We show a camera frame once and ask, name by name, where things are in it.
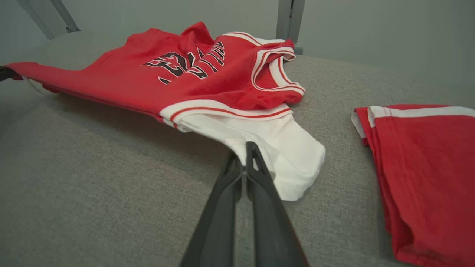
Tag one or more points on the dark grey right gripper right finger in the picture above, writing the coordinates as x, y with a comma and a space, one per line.
272, 222

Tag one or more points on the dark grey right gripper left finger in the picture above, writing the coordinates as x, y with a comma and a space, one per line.
217, 222

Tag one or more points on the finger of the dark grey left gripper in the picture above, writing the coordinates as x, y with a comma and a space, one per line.
5, 73

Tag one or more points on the red basketball jersey white sleeves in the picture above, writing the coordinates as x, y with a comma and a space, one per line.
178, 81

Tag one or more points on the grey slanted support bar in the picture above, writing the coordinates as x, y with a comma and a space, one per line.
35, 18
66, 16

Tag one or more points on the grey fabric sofa seat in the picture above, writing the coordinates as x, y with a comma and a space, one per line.
92, 178

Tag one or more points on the grey partition post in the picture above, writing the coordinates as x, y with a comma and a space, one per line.
298, 22
284, 18

